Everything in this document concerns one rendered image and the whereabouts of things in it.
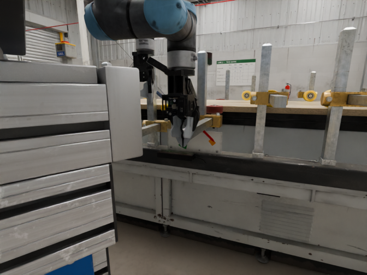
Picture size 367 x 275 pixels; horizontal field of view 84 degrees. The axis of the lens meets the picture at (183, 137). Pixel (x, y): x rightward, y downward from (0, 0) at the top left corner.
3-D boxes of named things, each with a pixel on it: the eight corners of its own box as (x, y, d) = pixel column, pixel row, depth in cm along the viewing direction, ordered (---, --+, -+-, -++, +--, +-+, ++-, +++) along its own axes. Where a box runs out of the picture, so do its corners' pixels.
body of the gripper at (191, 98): (160, 117, 53) (159, 69, 51) (173, 114, 61) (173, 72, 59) (188, 118, 51) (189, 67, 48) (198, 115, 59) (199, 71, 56)
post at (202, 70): (203, 161, 94) (205, 49, 84) (195, 160, 95) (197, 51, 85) (205, 159, 97) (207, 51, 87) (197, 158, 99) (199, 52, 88)
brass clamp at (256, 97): (287, 105, 77) (289, 91, 75) (249, 105, 81) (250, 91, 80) (285, 104, 82) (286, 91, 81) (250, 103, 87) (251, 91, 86)
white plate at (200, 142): (221, 154, 90) (222, 132, 87) (167, 149, 98) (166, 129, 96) (221, 154, 90) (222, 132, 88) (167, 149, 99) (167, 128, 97)
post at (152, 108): (154, 160, 103) (152, 59, 93) (148, 159, 104) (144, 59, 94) (158, 157, 106) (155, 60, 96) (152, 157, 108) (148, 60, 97)
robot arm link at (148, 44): (155, 42, 86) (152, 37, 78) (155, 54, 87) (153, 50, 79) (137, 42, 86) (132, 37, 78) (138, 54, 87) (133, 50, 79)
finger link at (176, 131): (166, 149, 57) (166, 117, 55) (175, 144, 62) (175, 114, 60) (177, 150, 56) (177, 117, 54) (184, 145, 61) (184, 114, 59)
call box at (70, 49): (66, 58, 107) (64, 41, 105) (56, 58, 109) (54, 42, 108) (77, 59, 113) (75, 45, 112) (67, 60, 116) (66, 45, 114)
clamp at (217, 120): (220, 127, 88) (220, 115, 86) (190, 125, 92) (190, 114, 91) (222, 125, 93) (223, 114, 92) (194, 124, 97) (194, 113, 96)
